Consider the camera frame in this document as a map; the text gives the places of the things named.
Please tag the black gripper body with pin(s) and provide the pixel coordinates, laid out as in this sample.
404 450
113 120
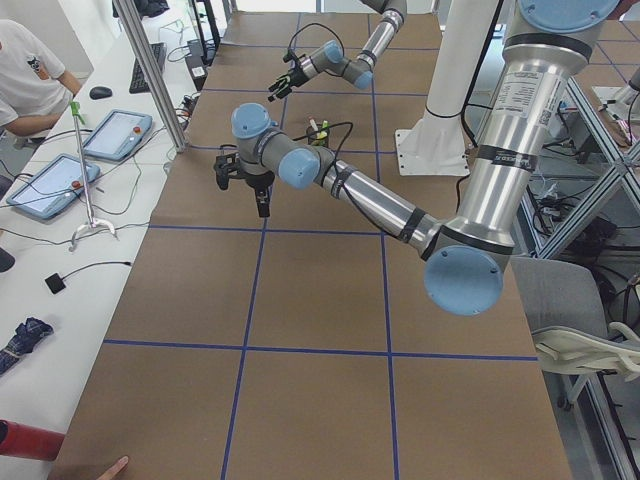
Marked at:
297 74
258 181

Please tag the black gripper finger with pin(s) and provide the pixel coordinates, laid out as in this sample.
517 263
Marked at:
281 84
222 179
262 198
273 96

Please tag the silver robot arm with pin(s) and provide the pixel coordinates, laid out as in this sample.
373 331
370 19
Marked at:
331 58
465 256

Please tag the black mesh pen cup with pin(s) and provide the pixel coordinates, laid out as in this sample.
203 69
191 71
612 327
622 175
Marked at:
312 140

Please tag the far blue teach pendant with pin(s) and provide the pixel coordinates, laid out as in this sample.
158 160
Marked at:
117 135

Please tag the blue teach pendant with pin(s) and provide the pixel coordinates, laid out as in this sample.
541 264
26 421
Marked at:
117 135
51 190

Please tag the black computer mouse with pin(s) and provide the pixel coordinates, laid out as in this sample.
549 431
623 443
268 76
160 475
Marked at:
100 92

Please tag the brown paper table cover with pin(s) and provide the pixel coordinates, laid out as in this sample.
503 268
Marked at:
302 346

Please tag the near blue teach pendant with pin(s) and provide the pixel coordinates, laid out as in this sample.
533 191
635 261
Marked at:
51 190

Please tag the person in white shirt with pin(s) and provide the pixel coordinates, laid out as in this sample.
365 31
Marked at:
36 87

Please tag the folded blue umbrella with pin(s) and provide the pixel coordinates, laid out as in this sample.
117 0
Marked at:
27 335

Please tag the grey white chair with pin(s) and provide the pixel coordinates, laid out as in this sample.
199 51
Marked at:
567 322

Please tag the red cylinder object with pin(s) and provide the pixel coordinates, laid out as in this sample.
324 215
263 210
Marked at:
25 441

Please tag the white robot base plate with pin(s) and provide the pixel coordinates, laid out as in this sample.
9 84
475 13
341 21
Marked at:
431 152

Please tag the aluminium frame post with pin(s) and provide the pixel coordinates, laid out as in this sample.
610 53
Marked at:
138 40

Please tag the small black device with cable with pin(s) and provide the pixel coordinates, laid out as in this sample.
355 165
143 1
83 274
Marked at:
56 281

